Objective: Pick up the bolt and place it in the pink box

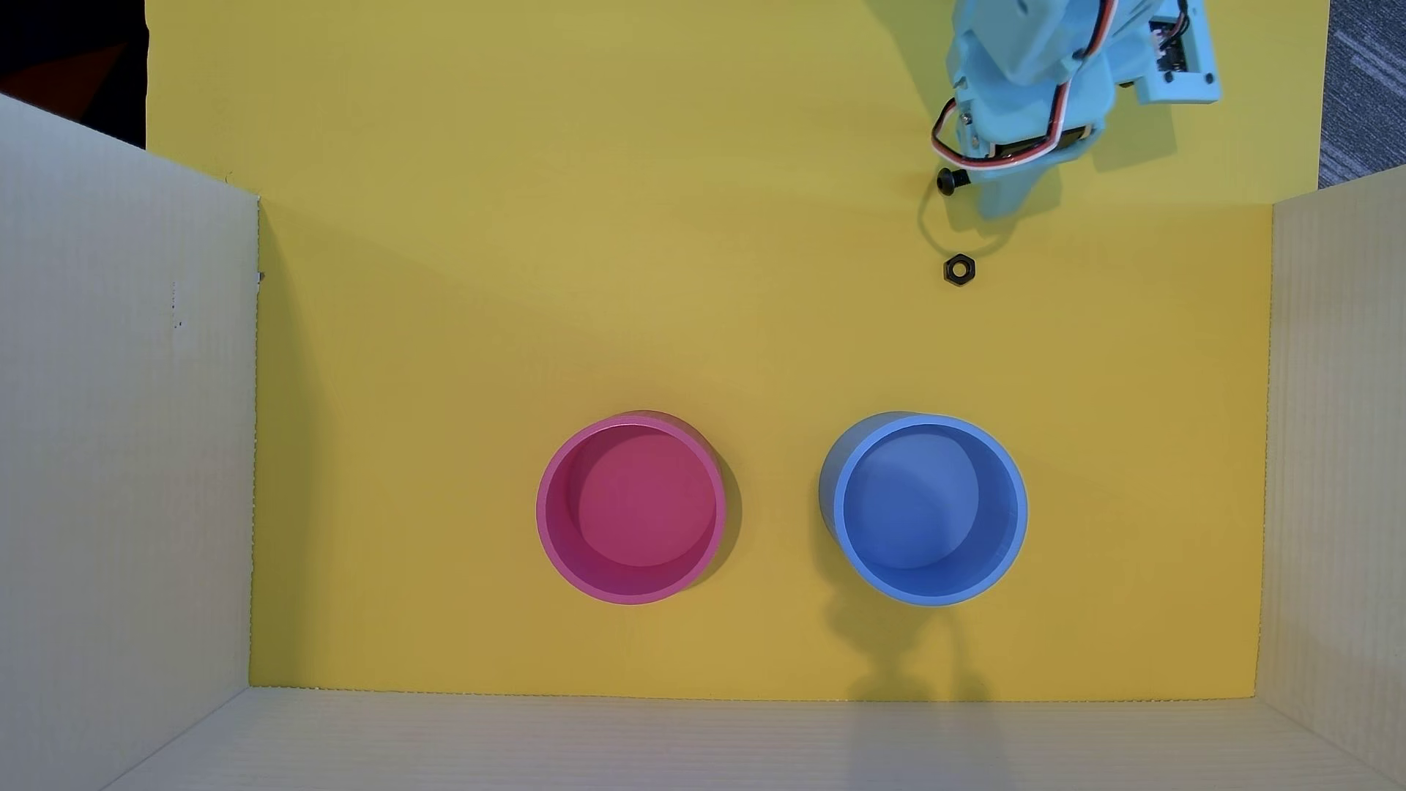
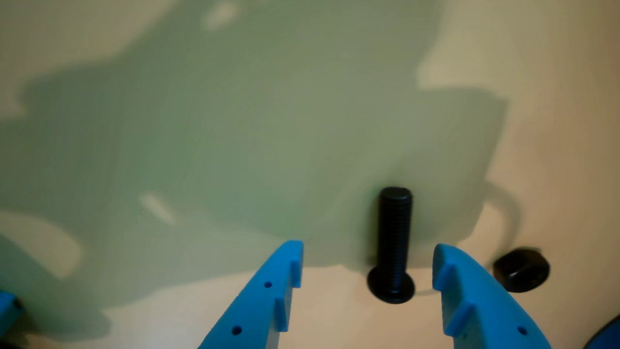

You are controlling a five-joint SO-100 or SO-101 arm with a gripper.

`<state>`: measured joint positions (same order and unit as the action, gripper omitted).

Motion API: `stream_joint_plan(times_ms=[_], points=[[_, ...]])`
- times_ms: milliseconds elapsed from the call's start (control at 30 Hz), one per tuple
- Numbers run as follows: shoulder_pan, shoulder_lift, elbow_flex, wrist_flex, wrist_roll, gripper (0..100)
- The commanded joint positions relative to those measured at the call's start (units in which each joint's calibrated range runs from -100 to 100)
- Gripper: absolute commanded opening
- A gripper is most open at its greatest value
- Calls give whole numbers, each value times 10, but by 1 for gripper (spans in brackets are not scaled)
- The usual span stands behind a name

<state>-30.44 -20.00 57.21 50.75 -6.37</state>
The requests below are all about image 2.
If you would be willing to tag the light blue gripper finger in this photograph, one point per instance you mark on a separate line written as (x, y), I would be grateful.
(256, 305)
(489, 315)

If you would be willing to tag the black threaded bolt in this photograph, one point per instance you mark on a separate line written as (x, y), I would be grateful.
(394, 237)

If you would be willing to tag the light blue robot arm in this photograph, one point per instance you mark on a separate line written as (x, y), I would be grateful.
(7, 310)

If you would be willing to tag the black hex nut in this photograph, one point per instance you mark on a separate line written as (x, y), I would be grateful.
(521, 270)

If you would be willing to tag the blue plastic cup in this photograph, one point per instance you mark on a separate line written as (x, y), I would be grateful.
(608, 338)

